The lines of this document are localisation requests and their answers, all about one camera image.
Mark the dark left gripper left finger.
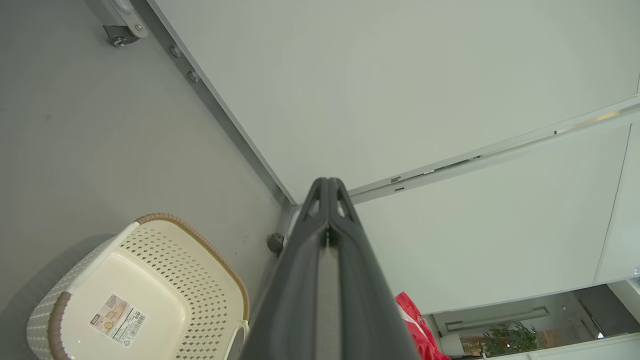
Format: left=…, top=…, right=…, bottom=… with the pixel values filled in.
left=240, top=177, right=330, bottom=360

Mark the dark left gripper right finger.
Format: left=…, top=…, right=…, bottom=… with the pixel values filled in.
left=328, top=177, right=419, bottom=360

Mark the red white-striped garment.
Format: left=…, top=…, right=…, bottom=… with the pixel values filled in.
left=394, top=292, right=452, bottom=360

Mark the pale perforated plastic laundry basket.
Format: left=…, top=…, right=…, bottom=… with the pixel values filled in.
left=26, top=213, right=251, bottom=360

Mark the printed basket label sticker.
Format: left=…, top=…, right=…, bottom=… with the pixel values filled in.
left=88, top=293, right=149, bottom=347

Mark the green potted plant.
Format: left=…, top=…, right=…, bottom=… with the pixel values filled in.
left=479, top=321, right=543, bottom=357

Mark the silver metal frame leg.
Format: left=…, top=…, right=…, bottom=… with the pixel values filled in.
left=99, top=0, right=150, bottom=40
left=285, top=204, right=303, bottom=251

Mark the grey wall baseboard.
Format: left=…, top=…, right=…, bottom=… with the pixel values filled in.
left=131, top=0, right=299, bottom=207

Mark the metal wall rail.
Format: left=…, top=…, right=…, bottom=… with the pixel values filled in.
left=347, top=95, right=640, bottom=205

